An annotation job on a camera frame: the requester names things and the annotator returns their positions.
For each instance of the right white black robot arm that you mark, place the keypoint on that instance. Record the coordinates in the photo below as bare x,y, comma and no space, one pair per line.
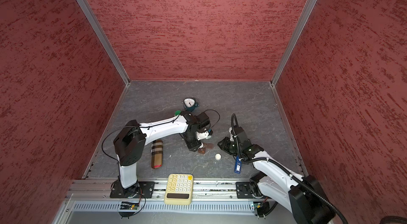
302,196

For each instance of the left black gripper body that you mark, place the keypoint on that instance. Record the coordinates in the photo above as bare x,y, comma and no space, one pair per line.
191,140

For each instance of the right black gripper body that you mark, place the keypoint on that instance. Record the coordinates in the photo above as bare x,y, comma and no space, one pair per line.
231,147

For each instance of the teal kitchen scale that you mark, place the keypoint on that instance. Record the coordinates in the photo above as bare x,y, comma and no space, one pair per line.
190,104

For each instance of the aluminium front rail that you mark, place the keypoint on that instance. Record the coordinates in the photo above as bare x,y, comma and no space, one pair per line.
205,189

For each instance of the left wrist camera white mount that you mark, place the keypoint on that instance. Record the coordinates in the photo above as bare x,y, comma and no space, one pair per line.
204,130

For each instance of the yellow calculator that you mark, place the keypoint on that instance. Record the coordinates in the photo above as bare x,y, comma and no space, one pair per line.
179,189

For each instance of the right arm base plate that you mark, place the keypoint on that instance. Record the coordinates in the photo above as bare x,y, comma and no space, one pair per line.
252,190

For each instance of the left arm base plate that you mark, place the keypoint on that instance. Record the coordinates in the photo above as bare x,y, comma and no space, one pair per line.
138,190

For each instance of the plaid glasses case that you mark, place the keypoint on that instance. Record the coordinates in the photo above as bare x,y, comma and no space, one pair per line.
157,154

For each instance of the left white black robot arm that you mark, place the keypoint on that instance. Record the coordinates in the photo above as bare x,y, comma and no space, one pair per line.
126,144

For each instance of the white slotted cable duct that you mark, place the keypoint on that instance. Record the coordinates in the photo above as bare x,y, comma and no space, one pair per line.
159,206

